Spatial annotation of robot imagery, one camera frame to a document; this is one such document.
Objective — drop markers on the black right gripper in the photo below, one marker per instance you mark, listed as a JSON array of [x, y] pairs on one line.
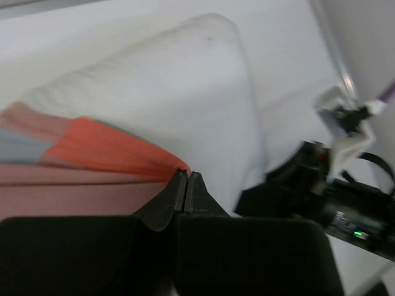
[[295, 188]]

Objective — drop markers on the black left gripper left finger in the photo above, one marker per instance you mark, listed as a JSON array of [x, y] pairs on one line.
[[157, 214]]

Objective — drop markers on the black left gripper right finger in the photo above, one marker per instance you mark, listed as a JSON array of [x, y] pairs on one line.
[[198, 201]]

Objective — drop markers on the orange grey checked pillowcase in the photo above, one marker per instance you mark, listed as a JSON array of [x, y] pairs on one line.
[[55, 166]]

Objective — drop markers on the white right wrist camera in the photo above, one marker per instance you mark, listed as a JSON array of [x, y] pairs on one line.
[[347, 124]]

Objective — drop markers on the aluminium rail right side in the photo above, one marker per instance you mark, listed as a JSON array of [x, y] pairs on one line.
[[345, 80]]

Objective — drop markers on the white pillow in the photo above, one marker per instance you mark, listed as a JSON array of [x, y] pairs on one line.
[[188, 90]]

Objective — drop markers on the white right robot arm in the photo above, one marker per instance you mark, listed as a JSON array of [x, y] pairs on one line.
[[346, 209]]

